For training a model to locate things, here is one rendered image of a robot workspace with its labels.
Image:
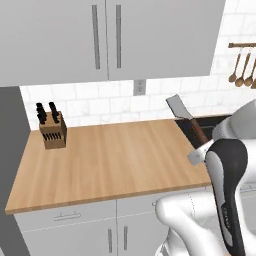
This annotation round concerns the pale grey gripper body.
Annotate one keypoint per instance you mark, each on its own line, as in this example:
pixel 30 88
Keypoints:
pixel 199 154

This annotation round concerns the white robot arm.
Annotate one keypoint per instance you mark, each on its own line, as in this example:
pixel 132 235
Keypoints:
pixel 196 220

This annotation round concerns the grey drawer front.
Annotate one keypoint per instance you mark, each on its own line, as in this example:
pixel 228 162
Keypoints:
pixel 40 220
pixel 250 195
pixel 136 205

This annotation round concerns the grey base cupboard door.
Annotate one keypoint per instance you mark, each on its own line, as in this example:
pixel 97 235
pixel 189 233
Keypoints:
pixel 66 241
pixel 143 235

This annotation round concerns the wooden knife block with knives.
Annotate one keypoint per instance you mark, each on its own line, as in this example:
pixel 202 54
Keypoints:
pixel 53 133

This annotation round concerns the tall dark grey cabinet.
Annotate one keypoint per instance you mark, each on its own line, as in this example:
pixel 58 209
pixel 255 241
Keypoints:
pixel 11 150

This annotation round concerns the grey wall outlet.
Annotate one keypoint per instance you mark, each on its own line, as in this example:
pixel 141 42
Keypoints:
pixel 139 87

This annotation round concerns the wooden tool rail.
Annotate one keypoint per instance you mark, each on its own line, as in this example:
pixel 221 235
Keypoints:
pixel 241 45

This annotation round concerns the grey wall cupboard door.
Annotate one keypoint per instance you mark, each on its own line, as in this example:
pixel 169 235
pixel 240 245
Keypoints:
pixel 166 36
pixel 50 40

